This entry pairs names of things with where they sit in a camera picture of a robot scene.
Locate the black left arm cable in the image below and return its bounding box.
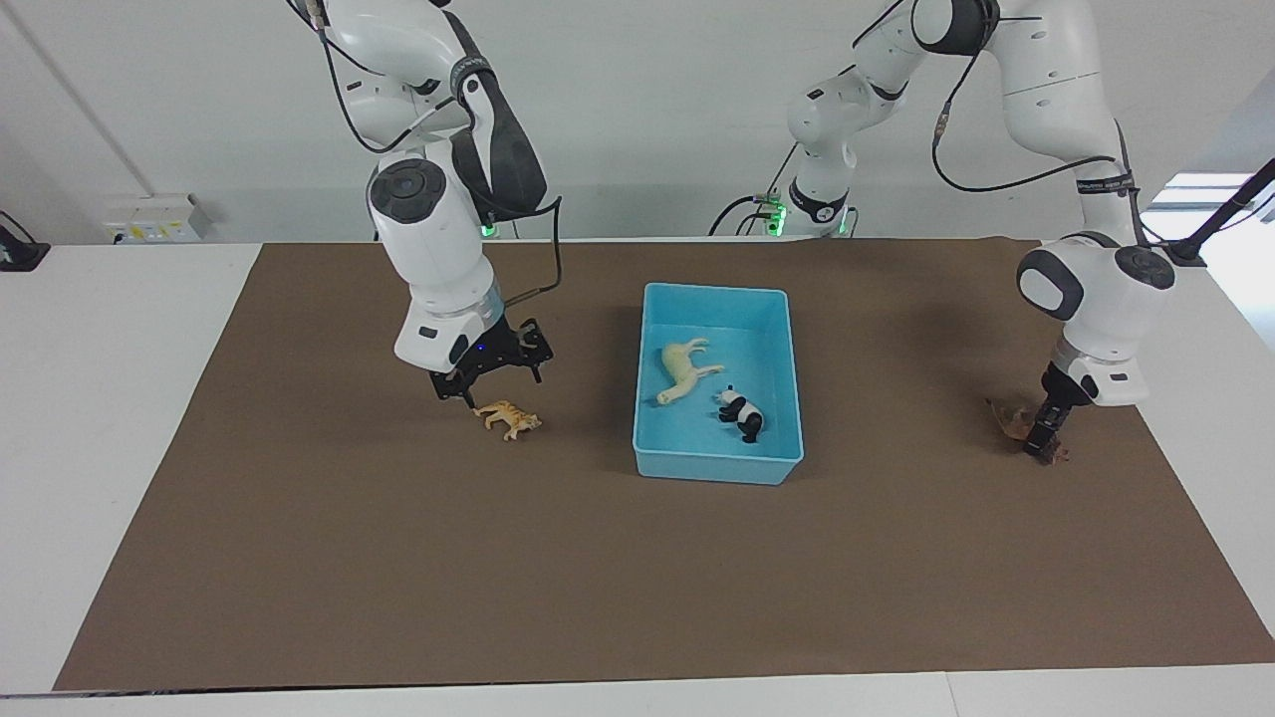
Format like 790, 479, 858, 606
852, 0, 1166, 245

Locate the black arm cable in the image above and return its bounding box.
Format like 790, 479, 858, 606
852, 0, 1166, 245
287, 0, 565, 305

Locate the light blue storage box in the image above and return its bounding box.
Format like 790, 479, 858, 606
633, 282, 806, 487

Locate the brown table mat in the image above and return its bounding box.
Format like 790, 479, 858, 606
52, 237, 1275, 692

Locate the black camera stand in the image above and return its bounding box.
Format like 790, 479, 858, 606
1160, 157, 1275, 268

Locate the black table clamp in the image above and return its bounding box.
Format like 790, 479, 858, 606
0, 212, 51, 272

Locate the cream horse toy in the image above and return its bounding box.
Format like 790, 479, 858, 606
656, 338, 726, 406

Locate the black left base cable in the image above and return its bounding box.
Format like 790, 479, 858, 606
709, 147, 804, 238

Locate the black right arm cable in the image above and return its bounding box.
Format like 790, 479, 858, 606
287, 0, 565, 305

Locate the brown lion toy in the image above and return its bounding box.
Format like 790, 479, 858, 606
985, 398, 1072, 466

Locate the white wall socket box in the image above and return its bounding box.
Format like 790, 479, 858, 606
105, 193, 215, 246

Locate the orange striped tiger toy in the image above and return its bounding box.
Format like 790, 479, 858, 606
472, 399, 544, 442

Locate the black white panda toy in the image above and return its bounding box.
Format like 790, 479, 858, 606
714, 385, 766, 445

